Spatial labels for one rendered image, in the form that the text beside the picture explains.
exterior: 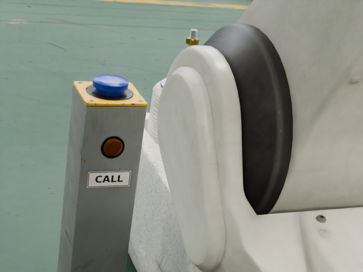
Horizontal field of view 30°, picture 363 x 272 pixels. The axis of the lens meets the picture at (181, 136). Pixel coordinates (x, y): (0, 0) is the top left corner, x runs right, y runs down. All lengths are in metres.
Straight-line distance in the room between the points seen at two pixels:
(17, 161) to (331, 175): 0.92
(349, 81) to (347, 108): 0.03
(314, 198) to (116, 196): 0.37
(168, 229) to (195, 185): 0.43
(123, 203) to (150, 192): 0.14
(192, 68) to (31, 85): 1.25
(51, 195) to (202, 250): 0.77
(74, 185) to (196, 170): 0.36
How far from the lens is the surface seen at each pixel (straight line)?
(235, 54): 0.45
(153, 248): 0.93
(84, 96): 0.75
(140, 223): 0.99
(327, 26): 0.40
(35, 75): 1.76
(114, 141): 0.75
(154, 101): 1.00
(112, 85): 0.75
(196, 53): 0.46
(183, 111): 0.46
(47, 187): 1.22
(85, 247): 0.82
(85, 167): 0.76
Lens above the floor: 0.57
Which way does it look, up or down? 23 degrees down
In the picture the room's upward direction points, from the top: 9 degrees clockwise
